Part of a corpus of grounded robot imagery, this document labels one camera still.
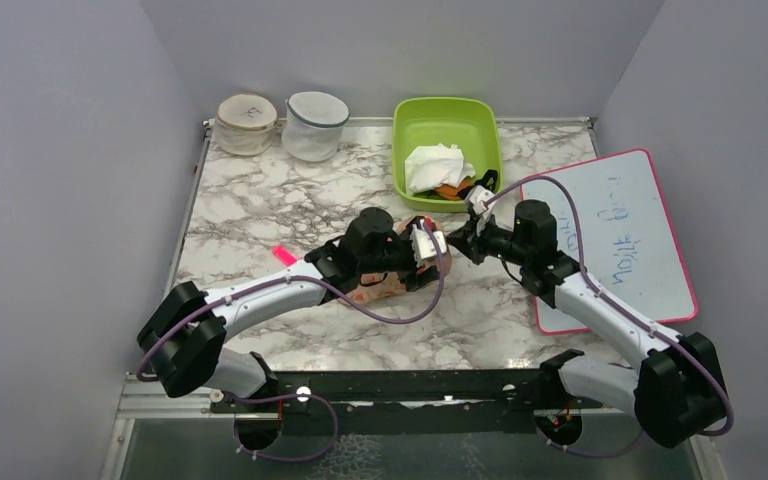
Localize orange and black items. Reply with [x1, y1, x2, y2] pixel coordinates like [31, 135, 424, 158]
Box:
[419, 169, 500, 201]

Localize green plastic bin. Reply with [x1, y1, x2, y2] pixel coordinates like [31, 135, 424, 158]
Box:
[391, 97, 504, 213]

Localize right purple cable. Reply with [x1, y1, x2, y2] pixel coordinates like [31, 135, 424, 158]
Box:
[483, 174, 735, 460]

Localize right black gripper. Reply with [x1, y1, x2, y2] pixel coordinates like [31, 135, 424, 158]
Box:
[444, 211, 531, 266]

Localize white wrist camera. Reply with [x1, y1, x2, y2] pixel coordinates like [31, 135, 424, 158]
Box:
[465, 185, 494, 235]
[410, 225, 450, 267]

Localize floral mesh laundry bag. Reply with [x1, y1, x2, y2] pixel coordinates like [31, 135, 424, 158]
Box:
[346, 217, 453, 305]

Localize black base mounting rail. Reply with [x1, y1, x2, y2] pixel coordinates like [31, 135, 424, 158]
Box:
[209, 368, 601, 437]

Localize purple cable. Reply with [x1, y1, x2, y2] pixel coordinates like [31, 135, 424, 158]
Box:
[483, 174, 735, 460]
[136, 221, 453, 464]

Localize crumpled white cloth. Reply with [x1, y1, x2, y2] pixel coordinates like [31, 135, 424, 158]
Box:
[404, 143, 476, 194]

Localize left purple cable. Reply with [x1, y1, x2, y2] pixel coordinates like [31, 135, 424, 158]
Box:
[136, 221, 453, 464]

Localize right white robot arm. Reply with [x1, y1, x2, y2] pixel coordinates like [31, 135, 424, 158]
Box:
[446, 200, 735, 448]

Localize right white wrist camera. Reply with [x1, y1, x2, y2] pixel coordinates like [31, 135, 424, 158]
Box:
[465, 185, 494, 235]

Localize beige round laundry bag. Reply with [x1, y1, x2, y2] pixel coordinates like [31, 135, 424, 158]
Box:
[213, 93, 278, 156]

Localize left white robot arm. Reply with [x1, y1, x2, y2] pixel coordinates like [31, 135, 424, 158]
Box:
[135, 207, 448, 411]

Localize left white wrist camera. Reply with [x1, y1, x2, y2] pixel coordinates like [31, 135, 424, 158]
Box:
[410, 225, 450, 267]

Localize pink plastic clip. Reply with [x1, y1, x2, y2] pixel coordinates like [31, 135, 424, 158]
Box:
[272, 245, 299, 266]

